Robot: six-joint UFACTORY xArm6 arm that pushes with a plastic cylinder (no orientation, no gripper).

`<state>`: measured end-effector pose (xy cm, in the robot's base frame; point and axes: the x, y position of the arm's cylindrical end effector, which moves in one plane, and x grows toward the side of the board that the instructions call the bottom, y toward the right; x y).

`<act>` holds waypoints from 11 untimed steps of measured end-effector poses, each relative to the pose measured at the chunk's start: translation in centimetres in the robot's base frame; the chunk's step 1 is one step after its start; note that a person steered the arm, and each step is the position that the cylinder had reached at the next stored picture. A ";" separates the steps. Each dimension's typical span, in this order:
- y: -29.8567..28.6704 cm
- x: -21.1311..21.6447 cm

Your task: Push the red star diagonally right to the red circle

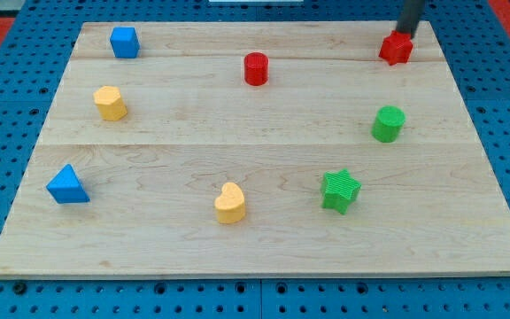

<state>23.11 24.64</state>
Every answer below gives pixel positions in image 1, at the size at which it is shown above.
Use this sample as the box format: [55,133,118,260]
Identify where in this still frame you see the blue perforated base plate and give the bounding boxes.
[0,0,510,318]

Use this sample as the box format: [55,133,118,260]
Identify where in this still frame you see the green cylinder block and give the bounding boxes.
[371,105,406,143]

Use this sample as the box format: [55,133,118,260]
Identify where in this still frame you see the blue triangle block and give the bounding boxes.
[46,164,90,204]

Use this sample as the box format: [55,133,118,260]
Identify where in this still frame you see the wooden board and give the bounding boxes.
[0,21,510,280]

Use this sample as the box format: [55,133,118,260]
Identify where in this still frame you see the yellow hexagon block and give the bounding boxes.
[93,86,128,121]

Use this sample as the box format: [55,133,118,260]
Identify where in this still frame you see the green star block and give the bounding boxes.
[321,168,361,215]

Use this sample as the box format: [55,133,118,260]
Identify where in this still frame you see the blue cube block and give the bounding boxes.
[110,27,140,58]

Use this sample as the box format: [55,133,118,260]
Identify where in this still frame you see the red cylinder block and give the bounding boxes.
[243,52,269,86]

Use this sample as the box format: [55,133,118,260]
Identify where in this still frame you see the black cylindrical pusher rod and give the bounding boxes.
[395,0,426,38]

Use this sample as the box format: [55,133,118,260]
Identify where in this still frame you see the yellow heart block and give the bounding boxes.
[214,182,246,224]

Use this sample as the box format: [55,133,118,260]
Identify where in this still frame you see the red star block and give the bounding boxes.
[379,30,413,66]

